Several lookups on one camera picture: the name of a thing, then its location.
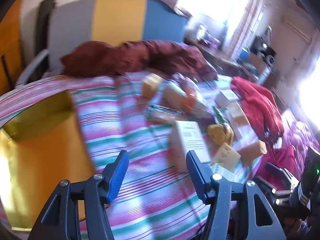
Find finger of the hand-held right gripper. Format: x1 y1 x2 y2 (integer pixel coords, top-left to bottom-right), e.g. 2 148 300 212
265 162 298 191
253 176 292 205

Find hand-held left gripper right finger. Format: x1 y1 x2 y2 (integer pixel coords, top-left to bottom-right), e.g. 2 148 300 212
186 150 287 240

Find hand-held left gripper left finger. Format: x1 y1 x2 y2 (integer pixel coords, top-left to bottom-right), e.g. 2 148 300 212
27 150 130 240

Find cream cardboard box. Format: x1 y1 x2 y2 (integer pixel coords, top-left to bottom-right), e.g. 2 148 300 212
170 120 212 173

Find yellow knit sock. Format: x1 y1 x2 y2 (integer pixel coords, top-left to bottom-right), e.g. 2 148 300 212
207 122 235 148

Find golden tray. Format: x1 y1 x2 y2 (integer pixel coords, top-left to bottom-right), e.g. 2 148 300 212
0 90 100 230

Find magenta cloth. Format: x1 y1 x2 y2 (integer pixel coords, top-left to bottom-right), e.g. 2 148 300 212
257 110 320 190

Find white paper packet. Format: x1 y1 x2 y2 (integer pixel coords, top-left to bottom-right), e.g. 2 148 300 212
209 164 236 183

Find tan sponge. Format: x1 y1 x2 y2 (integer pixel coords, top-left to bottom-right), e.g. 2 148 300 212
163 83 188 106
239 140 268 166

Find beige paper packet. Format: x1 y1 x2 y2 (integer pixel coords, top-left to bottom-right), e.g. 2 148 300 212
212 142 242 171

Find biscuit packet green label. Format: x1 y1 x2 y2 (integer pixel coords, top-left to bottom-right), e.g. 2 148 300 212
147 104 186 125

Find beige box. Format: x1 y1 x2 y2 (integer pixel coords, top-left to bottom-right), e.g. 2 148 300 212
226 102 250 128

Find red cloth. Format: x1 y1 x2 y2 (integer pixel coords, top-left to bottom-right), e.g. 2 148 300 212
230 76 284 135

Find orange item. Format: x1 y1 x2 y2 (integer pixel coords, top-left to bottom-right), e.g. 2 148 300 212
183 89 197 111

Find white box grey label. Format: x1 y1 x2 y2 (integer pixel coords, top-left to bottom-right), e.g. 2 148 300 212
215 89 240 108

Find small tan box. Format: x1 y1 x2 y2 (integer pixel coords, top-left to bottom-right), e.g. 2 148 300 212
142 74 163 98

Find maroon blanket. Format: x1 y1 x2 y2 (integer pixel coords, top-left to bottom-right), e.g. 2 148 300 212
60 40 218 80

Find black stereo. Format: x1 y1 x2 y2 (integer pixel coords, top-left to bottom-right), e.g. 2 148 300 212
251 35 276 63

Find wooden desk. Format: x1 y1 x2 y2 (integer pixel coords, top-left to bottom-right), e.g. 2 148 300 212
185 37 275 85

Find white air conditioner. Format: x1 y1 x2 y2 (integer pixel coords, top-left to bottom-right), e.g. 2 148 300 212
282 17 313 41

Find grey yellow blue chair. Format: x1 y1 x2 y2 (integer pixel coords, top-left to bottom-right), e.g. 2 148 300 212
15 0 188 88

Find black rolled mat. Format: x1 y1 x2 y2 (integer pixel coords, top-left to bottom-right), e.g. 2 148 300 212
36 0 57 75

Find wooden wardrobe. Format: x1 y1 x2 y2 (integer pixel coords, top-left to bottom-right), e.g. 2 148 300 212
0 0 25 95

